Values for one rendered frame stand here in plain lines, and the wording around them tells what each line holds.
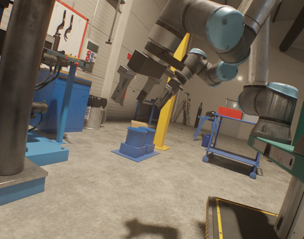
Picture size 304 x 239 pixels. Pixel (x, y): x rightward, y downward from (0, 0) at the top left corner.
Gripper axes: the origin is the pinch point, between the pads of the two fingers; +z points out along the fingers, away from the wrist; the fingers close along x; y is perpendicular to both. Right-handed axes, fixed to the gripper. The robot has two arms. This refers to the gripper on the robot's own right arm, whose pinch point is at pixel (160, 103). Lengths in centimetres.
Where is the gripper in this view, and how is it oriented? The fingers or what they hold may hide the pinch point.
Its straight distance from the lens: 89.1
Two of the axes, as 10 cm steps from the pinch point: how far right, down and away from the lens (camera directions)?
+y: 7.9, 6.0, -1.0
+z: -6.1, 7.9, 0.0
